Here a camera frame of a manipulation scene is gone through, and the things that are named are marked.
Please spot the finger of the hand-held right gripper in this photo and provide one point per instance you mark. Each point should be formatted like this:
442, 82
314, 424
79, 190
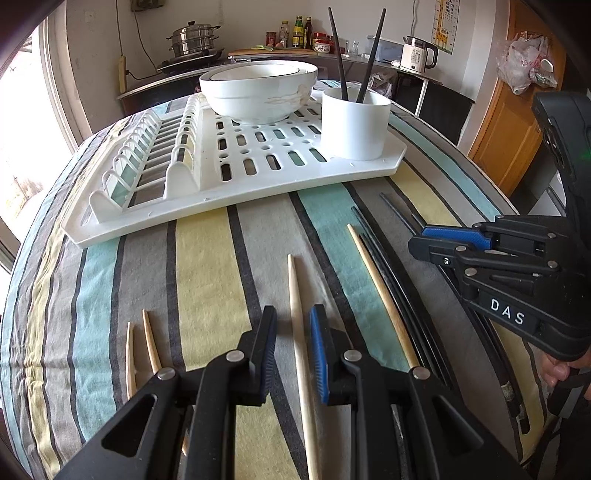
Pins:
461, 263
455, 234

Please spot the clear bottle yellow cap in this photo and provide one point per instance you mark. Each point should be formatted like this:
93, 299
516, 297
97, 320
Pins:
283, 38

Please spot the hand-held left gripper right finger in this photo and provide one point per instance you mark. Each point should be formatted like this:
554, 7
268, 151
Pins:
319, 355

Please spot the person's right hand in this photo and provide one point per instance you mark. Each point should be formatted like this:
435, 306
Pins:
556, 371

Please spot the dark sauce bottle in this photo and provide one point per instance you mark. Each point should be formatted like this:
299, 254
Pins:
298, 33
309, 33

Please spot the small flowered bowl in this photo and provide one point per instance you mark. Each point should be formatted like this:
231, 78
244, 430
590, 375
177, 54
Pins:
322, 47

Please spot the white utensil cup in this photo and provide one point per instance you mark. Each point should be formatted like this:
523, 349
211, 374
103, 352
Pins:
353, 131

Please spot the beige power strip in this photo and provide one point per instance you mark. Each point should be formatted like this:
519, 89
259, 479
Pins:
123, 74

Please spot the large white bowl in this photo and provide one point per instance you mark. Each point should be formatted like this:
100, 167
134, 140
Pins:
258, 104

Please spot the white plastic dish rack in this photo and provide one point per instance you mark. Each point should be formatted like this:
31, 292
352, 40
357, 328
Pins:
277, 184

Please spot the red lidded jars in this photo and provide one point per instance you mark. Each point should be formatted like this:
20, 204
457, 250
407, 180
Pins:
321, 38

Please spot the red sauce jar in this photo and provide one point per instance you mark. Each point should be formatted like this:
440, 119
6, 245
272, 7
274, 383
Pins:
270, 39

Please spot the wooden door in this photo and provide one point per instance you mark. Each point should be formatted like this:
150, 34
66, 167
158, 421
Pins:
503, 138

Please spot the black induction stove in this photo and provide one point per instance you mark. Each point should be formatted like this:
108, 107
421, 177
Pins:
189, 62

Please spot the window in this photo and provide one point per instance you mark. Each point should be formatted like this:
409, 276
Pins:
32, 138

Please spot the wooden chopstick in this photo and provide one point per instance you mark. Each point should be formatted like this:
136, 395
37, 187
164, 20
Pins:
130, 360
383, 295
299, 323
151, 341

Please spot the hanging plastic bags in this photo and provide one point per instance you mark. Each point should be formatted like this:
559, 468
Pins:
524, 64

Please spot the giraffe wall poster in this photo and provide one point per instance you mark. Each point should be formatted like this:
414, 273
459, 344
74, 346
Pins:
443, 27

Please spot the black cabinet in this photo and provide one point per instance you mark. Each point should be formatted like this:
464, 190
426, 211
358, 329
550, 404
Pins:
438, 110

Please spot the small glass cups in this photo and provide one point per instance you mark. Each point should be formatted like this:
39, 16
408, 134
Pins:
352, 48

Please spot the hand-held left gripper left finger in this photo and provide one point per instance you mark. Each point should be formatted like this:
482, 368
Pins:
270, 355

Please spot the white electric kettle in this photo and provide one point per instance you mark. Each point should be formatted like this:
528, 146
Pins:
415, 55

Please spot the clear storage box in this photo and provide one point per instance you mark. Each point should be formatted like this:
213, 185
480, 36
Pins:
390, 48

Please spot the steel steamer pot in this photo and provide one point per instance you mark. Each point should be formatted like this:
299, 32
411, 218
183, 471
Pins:
194, 39

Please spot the metal kitchen shelf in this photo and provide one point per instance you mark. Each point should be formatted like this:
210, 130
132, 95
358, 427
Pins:
152, 90

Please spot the wooden cutting board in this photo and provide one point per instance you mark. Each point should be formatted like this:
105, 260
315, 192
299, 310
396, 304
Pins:
272, 51

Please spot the green hanging cloth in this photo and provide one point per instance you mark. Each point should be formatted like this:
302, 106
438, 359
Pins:
147, 4

